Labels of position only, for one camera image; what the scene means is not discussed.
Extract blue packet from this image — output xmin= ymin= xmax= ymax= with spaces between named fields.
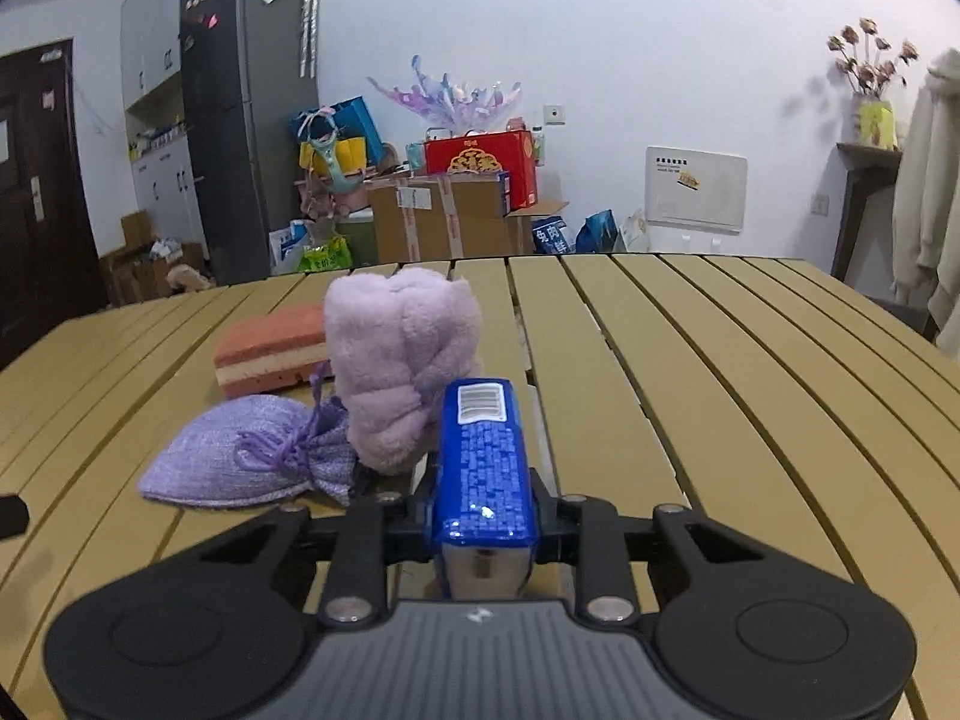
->
xmin=431 ymin=377 xmax=539 ymax=601

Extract red gift box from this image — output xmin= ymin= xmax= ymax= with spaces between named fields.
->
xmin=424 ymin=130 xmax=539 ymax=211

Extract cream hooded coat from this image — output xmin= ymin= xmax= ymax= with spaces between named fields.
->
xmin=891 ymin=49 xmax=960 ymax=346

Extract purple fluffy towel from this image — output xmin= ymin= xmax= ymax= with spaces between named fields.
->
xmin=322 ymin=266 xmax=485 ymax=475

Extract blue gift bag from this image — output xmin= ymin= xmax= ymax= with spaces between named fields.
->
xmin=291 ymin=96 xmax=383 ymax=166

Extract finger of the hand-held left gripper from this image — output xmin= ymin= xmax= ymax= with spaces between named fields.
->
xmin=0 ymin=495 xmax=31 ymax=541

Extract yellow vase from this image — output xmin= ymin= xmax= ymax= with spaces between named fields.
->
xmin=857 ymin=96 xmax=899 ymax=149

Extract grey refrigerator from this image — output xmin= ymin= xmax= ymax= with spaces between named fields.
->
xmin=178 ymin=0 xmax=320 ymax=286

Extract blue white plastic bag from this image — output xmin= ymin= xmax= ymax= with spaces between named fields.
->
xmin=268 ymin=221 xmax=308 ymax=275

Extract purple drawstring pouch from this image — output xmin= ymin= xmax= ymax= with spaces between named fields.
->
xmin=137 ymin=379 xmax=353 ymax=507

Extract green snack bag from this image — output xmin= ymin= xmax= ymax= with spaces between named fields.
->
xmin=300 ymin=236 xmax=353 ymax=272

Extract yellow gift bag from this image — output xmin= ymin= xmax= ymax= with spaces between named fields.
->
xmin=300 ymin=136 xmax=368 ymax=173

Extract dark wooden door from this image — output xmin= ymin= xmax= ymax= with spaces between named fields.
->
xmin=0 ymin=37 xmax=106 ymax=372

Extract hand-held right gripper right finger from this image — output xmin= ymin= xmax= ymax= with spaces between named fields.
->
xmin=529 ymin=469 xmax=766 ymax=627

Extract small open cardboard box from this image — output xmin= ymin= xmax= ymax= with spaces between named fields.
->
xmin=506 ymin=199 xmax=571 ymax=256

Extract dried flower bouquet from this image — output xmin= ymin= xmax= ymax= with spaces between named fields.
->
xmin=827 ymin=16 xmax=920 ymax=98

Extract iridescent paper decoration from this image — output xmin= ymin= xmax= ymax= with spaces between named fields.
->
xmin=367 ymin=55 xmax=522 ymax=137

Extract dark wooden side table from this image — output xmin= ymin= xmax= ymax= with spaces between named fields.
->
xmin=831 ymin=142 xmax=905 ymax=282

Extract blue pet food bag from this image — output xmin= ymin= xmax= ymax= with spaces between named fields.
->
xmin=574 ymin=210 xmax=620 ymax=254

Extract white kitchen cabinets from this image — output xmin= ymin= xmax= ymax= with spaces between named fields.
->
xmin=120 ymin=0 xmax=207 ymax=263

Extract white wall heater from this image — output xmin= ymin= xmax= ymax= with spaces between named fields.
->
xmin=645 ymin=146 xmax=749 ymax=233

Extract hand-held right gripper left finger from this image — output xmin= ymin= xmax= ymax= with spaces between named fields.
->
xmin=199 ymin=465 xmax=440 ymax=627

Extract tan slatted folding table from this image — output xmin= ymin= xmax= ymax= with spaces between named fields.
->
xmin=0 ymin=251 xmax=960 ymax=720

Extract orange cloth item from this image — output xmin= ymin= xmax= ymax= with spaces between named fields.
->
xmin=214 ymin=304 xmax=331 ymax=398

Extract large taped cardboard box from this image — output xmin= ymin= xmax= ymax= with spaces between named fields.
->
xmin=367 ymin=174 xmax=526 ymax=263

